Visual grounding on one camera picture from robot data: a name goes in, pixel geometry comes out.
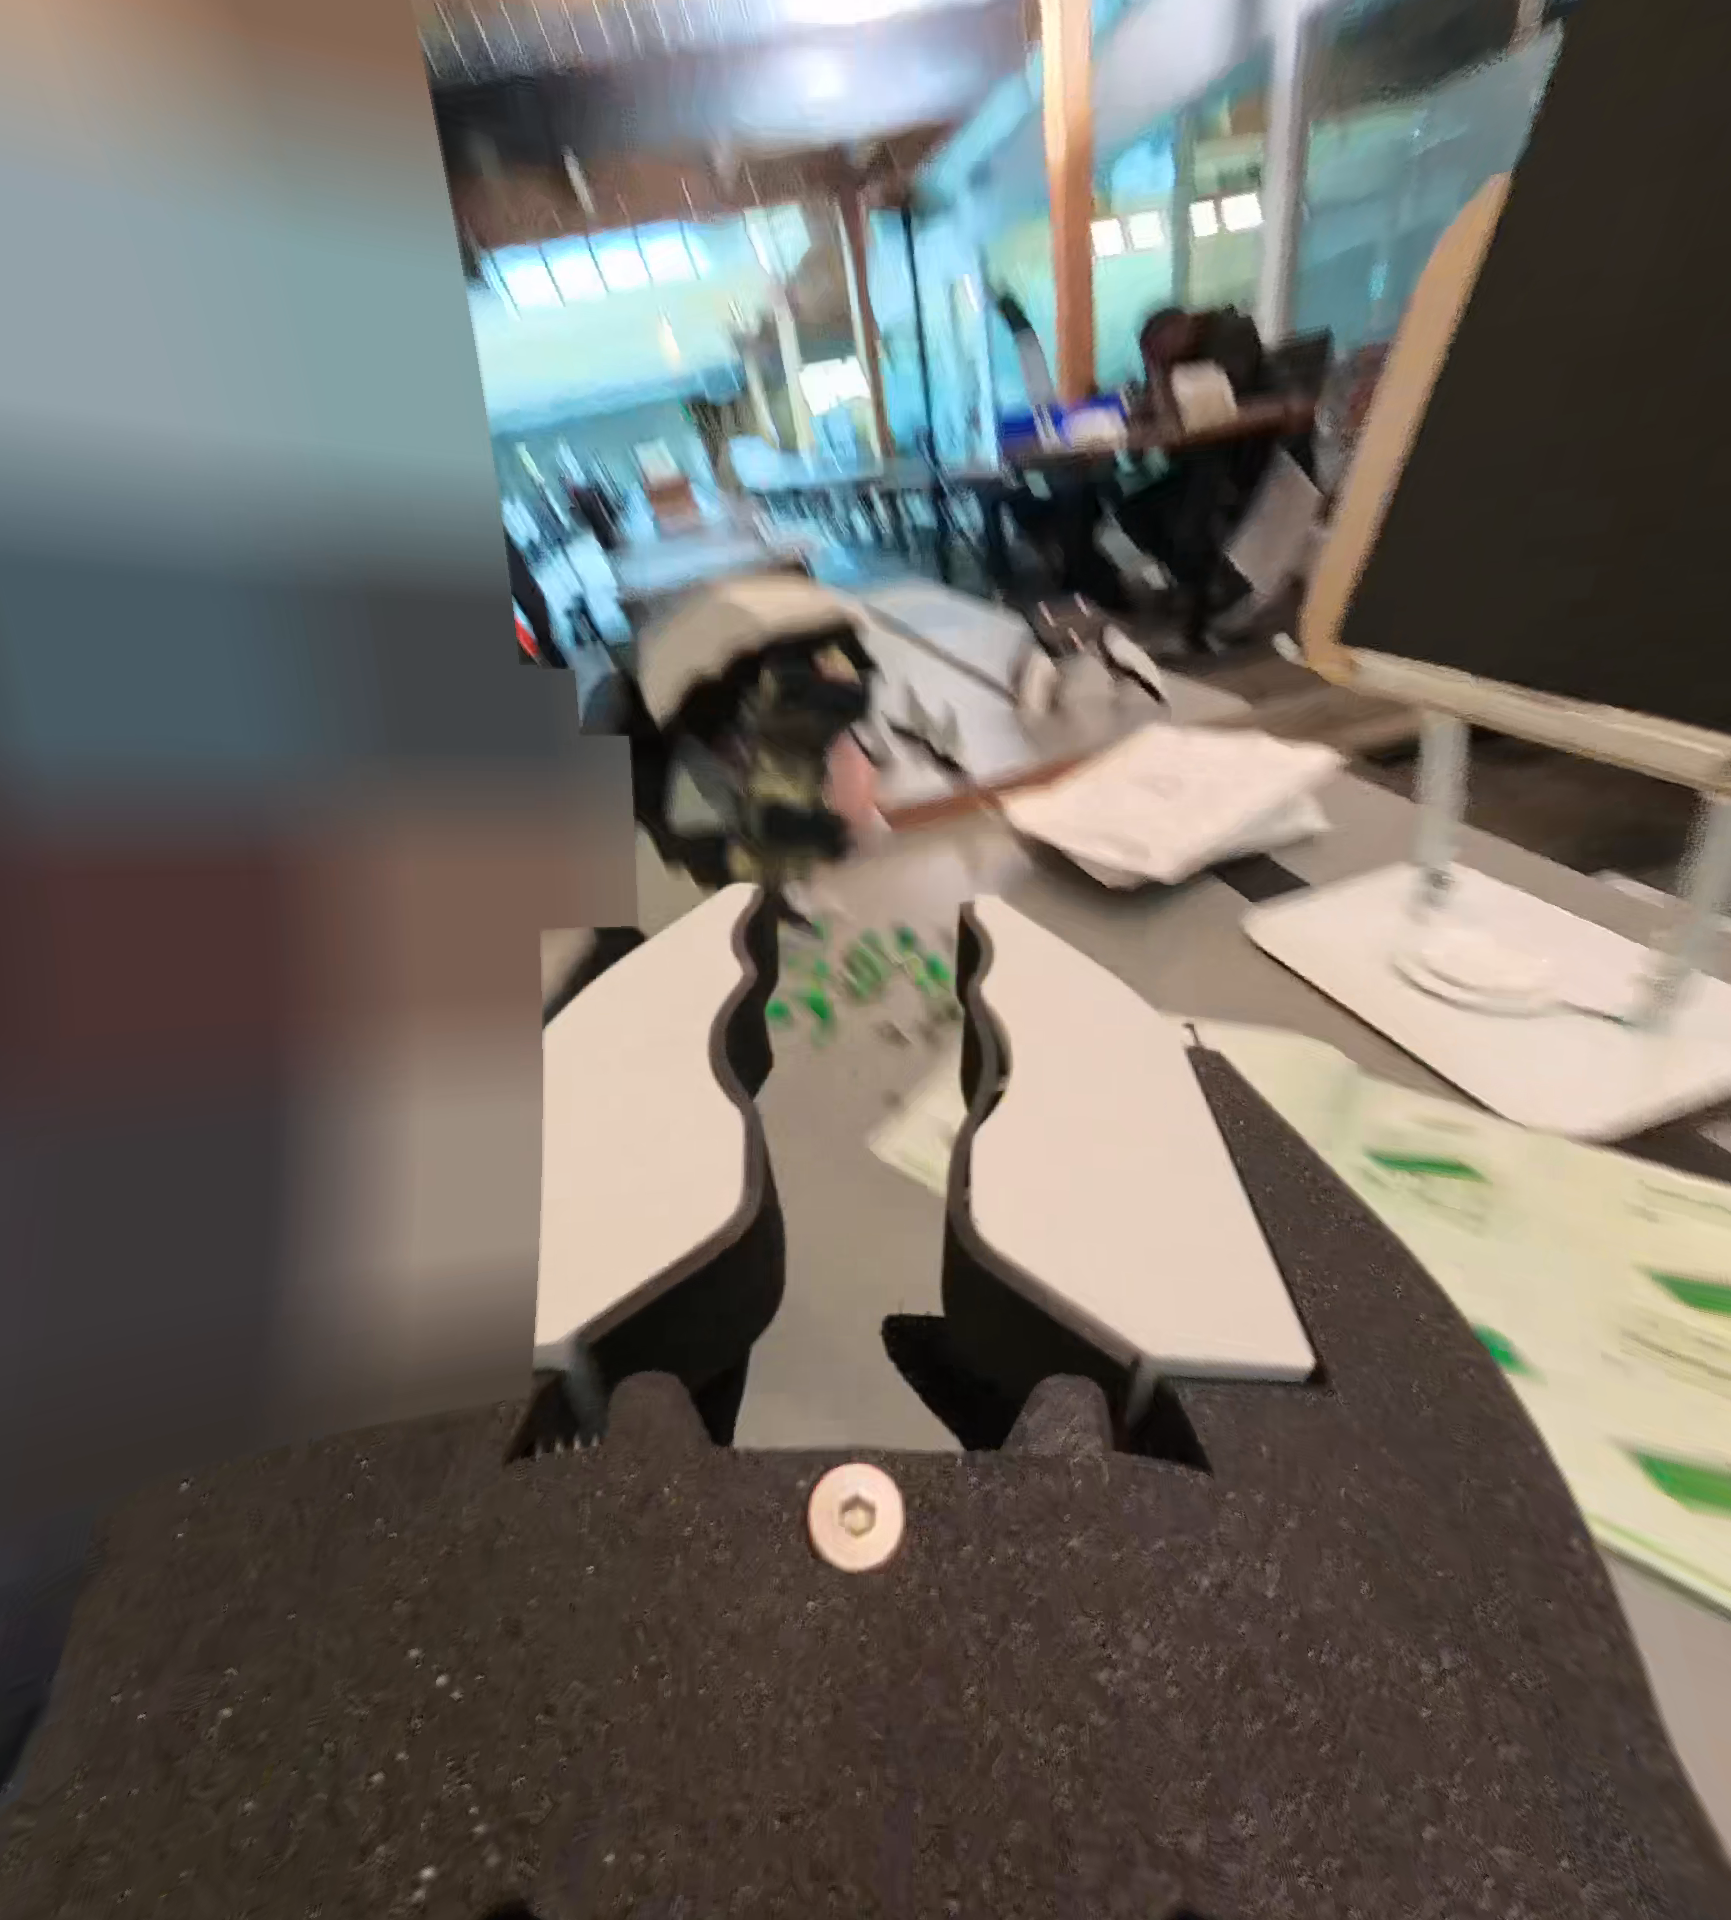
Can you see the pale green instruction booklet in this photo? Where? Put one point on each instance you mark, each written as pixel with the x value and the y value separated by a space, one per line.
pixel 1554 1242

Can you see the grey desk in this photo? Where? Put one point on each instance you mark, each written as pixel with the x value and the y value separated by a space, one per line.
pixel 836 1242

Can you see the thin wooden post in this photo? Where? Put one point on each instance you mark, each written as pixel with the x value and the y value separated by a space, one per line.
pixel 865 316

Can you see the black office chair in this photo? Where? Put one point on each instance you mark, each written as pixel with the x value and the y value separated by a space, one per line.
pixel 1203 495

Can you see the pile of small green bricks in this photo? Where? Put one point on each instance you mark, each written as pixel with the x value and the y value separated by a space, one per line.
pixel 865 976

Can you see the white paper sheets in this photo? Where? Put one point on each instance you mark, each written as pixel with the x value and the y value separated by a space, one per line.
pixel 1179 806

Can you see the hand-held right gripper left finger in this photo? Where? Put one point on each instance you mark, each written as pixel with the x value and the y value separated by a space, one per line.
pixel 640 1141

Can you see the black board with white stand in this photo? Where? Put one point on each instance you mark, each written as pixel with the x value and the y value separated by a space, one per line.
pixel 1630 378

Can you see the white and black device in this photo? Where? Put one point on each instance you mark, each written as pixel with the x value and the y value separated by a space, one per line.
pixel 1096 659

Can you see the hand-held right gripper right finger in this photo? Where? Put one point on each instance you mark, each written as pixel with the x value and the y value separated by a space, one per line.
pixel 1118 1202

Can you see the thick wooden post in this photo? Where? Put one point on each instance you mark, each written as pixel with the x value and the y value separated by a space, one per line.
pixel 1070 193

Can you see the blue storage bin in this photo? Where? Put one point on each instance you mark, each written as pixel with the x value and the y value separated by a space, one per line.
pixel 1062 423

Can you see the person's left hand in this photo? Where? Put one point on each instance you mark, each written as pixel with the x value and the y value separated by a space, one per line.
pixel 854 790

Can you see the grey cloth bag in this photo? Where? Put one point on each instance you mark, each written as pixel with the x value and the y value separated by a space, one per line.
pixel 955 659

